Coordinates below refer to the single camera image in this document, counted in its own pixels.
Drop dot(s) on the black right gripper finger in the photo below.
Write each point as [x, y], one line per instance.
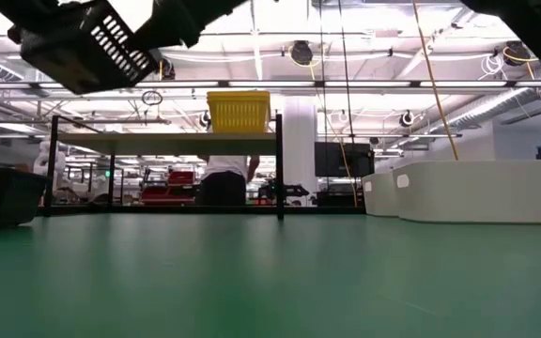
[510, 19]

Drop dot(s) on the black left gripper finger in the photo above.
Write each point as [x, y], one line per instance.
[205, 21]
[167, 23]

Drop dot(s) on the black slotted plastic basket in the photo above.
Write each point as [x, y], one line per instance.
[78, 51]
[3, 197]

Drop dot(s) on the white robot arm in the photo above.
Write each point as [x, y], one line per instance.
[44, 162]

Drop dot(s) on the red storage bin stack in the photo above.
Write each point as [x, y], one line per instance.
[176, 188]

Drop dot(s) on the white building column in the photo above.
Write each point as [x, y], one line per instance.
[300, 141]

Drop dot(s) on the person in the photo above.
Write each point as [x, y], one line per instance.
[226, 183]

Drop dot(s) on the black monitor screen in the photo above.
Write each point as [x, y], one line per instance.
[343, 159]

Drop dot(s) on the silver ventilation duct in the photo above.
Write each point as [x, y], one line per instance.
[496, 108]

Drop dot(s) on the wooden shelf with black frame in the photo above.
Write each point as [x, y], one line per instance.
[158, 143]

